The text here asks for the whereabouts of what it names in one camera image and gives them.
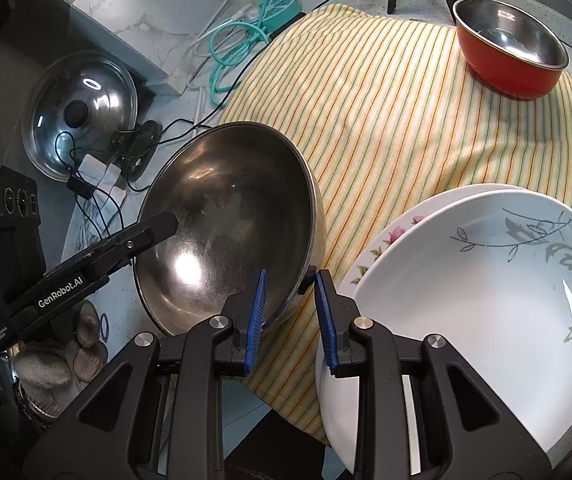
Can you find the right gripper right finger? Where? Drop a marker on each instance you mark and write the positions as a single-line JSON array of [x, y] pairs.
[[464, 429]]

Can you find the red steel bowl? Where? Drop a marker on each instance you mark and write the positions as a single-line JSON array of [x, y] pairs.
[[509, 49]]

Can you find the pink floral white plate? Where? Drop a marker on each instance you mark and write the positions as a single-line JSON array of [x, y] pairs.
[[404, 223]]

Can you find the knitted glove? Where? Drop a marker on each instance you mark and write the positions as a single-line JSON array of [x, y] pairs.
[[51, 377]]

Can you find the grey leaf white plate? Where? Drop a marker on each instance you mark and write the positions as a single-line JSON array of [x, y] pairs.
[[493, 274]]

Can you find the striped yellow towel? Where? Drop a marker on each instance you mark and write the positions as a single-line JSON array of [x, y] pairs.
[[388, 113]]

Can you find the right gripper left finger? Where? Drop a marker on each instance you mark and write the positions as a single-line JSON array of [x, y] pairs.
[[112, 428]]

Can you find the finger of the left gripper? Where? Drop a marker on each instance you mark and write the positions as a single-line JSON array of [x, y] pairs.
[[80, 276]]

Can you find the teal round power strip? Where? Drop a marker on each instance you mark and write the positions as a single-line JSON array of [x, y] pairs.
[[278, 13]]

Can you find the steel pot lid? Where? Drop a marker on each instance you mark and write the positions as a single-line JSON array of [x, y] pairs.
[[74, 109]]

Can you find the large steel bowl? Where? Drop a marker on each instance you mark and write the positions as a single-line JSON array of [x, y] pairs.
[[244, 199]]

